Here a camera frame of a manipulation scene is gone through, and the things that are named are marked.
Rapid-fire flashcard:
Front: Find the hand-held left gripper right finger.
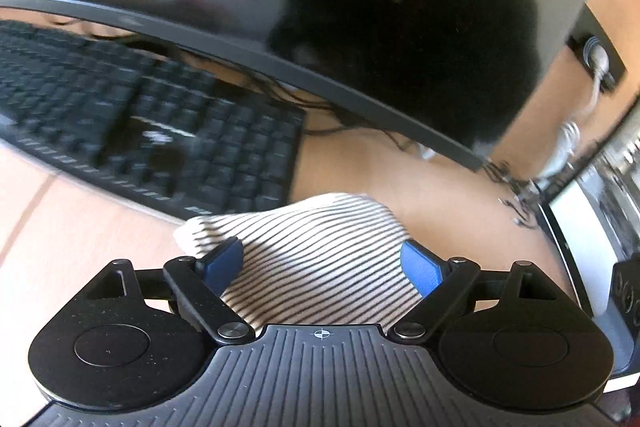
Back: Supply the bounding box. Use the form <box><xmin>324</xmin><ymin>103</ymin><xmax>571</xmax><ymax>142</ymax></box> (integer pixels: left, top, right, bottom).
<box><xmin>387</xmin><ymin>239</ymin><xmax>556</xmax><ymax>346</ymax></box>

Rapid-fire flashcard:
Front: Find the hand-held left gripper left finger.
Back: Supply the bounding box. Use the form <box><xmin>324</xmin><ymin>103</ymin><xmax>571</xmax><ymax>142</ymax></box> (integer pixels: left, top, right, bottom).
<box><xmin>85</xmin><ymin>236</ymin><xmax>254</xmax><ymax>347</ymax></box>

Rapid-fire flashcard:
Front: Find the beige striped knit garment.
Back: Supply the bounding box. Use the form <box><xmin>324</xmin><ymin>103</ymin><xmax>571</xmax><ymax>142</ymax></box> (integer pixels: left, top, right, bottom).
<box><xmin>173</xmin><ymin>192</ymin><xmax>424</xmax><ymax>333</ymax></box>

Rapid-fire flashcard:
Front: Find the black computer keyboard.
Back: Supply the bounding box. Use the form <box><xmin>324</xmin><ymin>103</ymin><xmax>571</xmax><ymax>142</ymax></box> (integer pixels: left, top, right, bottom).
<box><xmin>0</xmin><ymin>19</ymin><xmax>307</xmax><ymax>226</ymax></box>

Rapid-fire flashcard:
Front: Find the white power plug cable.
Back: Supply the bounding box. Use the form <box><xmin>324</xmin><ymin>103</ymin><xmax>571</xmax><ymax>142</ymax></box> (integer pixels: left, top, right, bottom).
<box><xmin>534</xmin><ymin>44</ymin><xmax>614</xmax><ymax>188</ymax></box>

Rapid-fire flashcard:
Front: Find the black wall socket rail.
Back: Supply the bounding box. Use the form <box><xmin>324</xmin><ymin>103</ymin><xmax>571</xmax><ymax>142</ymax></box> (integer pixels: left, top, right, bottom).
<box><xmin>567</xmin><ymin>4</ymin><xmax>629</xmax><ymax>93</ymax></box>

